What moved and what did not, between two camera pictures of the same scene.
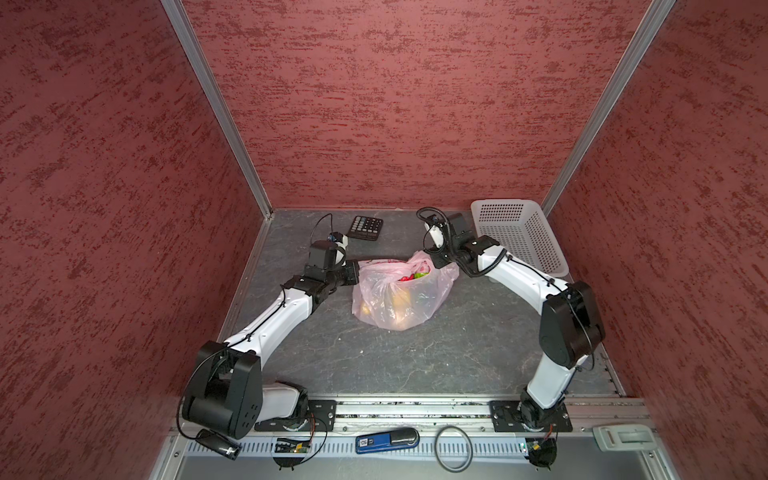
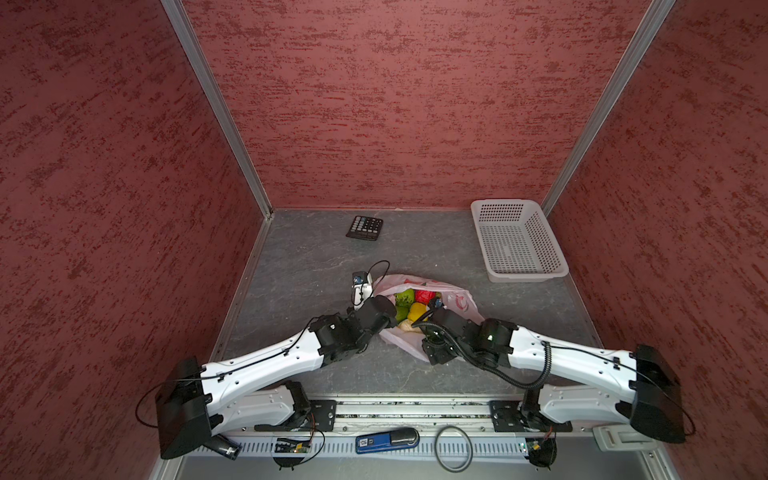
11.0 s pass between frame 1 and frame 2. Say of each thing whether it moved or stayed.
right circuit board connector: stayed
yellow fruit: moved
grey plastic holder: stayed
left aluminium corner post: stayed
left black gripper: moved
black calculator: stayed
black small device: stayed
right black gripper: moved
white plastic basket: stayed
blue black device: stayed
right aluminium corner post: stayed
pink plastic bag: moved
